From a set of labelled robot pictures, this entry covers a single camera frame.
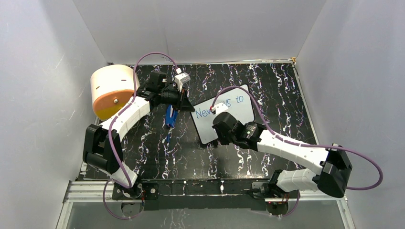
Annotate blue stapler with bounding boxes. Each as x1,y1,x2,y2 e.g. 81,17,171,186
165,104,178,128

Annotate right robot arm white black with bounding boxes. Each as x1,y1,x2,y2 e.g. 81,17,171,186
213,112,352,198

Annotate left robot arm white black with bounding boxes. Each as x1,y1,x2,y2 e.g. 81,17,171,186
83,65,194,198

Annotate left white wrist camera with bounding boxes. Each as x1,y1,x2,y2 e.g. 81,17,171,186
174,67,190,92

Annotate cream orange cylindrical drum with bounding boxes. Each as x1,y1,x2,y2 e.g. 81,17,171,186
90,64,140,121

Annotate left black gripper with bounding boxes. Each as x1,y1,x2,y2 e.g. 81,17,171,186
159,85,194,113

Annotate small black-framed whiteboard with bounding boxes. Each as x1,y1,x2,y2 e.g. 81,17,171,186
191,88,255,144

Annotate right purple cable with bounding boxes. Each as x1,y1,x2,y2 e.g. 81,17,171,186
210,86,384,218

